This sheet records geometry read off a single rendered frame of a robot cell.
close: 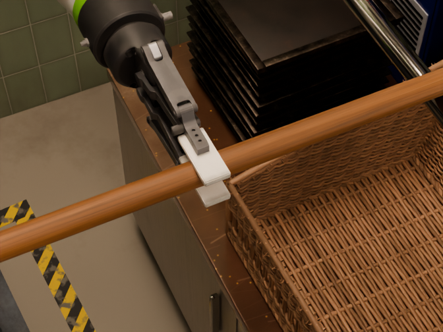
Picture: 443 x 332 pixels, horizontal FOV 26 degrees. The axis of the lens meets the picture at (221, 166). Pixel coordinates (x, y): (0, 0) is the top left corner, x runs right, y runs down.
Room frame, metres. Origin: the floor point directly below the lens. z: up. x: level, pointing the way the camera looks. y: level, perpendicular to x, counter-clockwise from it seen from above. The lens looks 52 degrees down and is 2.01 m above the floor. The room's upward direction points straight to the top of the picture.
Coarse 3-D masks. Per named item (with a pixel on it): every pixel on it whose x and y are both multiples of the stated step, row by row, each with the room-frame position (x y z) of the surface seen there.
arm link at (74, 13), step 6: (60, 0) 0.89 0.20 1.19; (66, 0) 0.87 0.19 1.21; (72, 0) 0.86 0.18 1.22; (78, 0) 0.85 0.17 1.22; (84, 0) 0.85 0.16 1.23; (66, 6) 0.87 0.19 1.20; (72, 6) 0.86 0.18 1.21; (78, 6) 0.85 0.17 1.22; (72, 12) 0.86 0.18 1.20; (78, 12) 0.84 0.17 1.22
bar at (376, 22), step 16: (352, 0) 0.91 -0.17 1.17; (368, 0) 0.91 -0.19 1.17; (368, 16) 0.88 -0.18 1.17; (384, 16) 0.88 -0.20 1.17; (368, 32) 0.87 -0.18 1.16; (384, 32) 0.85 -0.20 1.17; (384, 48) 0.83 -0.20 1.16; (400, 48) 0.82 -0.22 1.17; (400, 64) 0.80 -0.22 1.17; (416, 64) 0.79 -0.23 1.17; (432, 112) 0.73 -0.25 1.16
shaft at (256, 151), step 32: (384, 96) 0.71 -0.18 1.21; (416, 96) 0.72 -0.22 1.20; (288, 128) 0.66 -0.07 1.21; (320, 128) 0.67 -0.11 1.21; (352, 128) 0.68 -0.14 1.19; (224, 160) 0.62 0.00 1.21; (256, 160) 0.63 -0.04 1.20; (128, 192) 0.58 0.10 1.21; (160, 192) 0.58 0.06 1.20; (32, 224) 0.54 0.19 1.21; (64, 224) 0.54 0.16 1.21; (96, 224) 0.55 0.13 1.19; (0, 256) 0.51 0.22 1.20
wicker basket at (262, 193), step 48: (336, 144) 1.03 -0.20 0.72; (384, 144) 1.08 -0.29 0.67; (432, 144) 1.10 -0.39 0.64; (240, 192) 0.95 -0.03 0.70; (288, 192) 1.00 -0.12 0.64; (336, 192) 1.03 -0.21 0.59; (384, 192) 1.03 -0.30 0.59; (432, 192) 1.03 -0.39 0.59; (240, 240) 0.90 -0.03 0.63; (288, 240) 0.92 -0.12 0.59; (336, 240) 0.93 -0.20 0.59; (384, 240) 0.93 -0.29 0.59; (432, 240) 0.93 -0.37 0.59; (288, 288) 0.75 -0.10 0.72; (336, 288) 0.83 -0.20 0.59; (384, 288) 0.83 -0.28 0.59
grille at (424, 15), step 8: (392, 0) 1.37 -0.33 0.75; (400, 0) 1.35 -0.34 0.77; (408, 0) 1.33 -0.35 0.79; (400, 8) 1.34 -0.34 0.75; (408, 8) 1.32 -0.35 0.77; (416, 8) 1.30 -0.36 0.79; (408, 16) 1.32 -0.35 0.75; (416, 16) 1.30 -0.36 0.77; (424, 16) 1.28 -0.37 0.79; (400, 24) 1.33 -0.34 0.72; (408, 24) 1.31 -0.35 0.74; (416, 24) 1.29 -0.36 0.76; (424, 24) 1.28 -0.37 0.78; (400, 32) 1.33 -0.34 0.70; (408, 32) 1.31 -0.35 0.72; (416, 32) 1.29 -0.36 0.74; (424, 32) 1.27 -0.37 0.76; (408, 40) 1.30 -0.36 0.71; (416, 40) 1.29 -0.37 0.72; (416, 48) 1.28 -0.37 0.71
